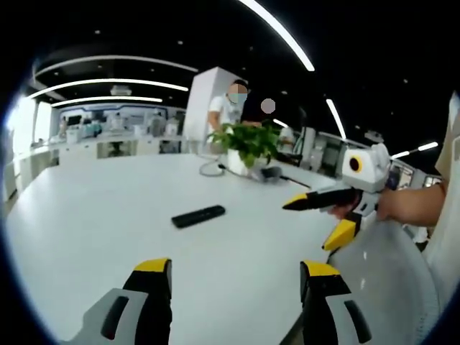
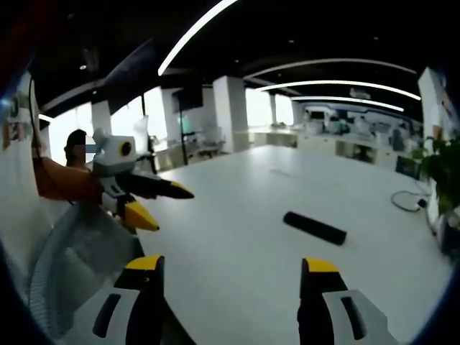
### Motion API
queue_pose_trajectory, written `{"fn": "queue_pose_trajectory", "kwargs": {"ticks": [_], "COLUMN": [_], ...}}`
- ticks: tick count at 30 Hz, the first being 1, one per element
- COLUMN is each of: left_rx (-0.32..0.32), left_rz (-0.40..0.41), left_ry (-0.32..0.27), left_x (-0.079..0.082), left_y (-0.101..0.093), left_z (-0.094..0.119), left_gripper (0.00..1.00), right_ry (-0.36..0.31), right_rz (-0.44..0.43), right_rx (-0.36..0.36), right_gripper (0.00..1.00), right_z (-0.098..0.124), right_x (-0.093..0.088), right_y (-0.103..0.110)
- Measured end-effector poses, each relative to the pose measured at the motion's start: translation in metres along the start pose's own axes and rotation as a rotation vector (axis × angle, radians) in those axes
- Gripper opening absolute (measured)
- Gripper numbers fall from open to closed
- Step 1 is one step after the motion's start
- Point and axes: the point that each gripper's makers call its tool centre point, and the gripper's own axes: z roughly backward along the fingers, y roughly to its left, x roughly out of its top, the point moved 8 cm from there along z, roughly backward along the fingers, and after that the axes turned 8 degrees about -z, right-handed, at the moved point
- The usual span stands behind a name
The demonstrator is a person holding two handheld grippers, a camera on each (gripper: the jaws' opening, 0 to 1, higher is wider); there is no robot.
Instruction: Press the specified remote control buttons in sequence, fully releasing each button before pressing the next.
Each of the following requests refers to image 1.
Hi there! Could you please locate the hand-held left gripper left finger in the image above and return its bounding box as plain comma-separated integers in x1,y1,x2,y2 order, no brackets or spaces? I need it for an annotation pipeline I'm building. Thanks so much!
58,257,173,345

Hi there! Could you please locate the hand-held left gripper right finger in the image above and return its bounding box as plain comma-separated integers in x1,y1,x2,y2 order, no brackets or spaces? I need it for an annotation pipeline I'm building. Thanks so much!
300,259,382,345

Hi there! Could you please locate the black remote control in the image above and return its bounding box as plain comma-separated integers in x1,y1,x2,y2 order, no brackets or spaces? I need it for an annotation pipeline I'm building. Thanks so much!
170,204,226,229

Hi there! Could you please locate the person's right hand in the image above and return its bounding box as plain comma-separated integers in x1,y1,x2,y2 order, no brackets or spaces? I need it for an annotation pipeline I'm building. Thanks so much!
328,189,400,221

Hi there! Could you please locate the small grey device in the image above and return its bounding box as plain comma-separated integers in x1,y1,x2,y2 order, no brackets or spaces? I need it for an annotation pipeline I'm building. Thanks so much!
260,165,283,181

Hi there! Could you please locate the white office chair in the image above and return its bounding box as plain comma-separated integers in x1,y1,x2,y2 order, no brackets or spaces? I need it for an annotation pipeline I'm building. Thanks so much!
326,218,441,345

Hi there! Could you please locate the person's white shirt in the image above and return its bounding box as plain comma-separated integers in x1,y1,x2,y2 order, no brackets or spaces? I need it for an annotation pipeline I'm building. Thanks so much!
422,89,460,313

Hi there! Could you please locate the white plant pot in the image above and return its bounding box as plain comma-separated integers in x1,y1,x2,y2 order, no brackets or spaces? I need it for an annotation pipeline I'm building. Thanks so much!
226,149,269,177

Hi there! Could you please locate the green potted plant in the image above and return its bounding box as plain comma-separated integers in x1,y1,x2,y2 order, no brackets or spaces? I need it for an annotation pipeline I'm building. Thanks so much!
206,120,282,170

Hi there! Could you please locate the white pillar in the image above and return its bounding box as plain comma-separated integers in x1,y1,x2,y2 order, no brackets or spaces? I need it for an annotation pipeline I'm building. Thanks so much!
183,66,249,154

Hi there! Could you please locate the white counter with cabinets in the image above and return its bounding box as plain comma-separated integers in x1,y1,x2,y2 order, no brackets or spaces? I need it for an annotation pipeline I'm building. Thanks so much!
17,131,188,180

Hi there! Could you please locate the grey cable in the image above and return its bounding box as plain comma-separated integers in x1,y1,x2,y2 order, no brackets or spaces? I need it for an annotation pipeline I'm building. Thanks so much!
198,154,228,177

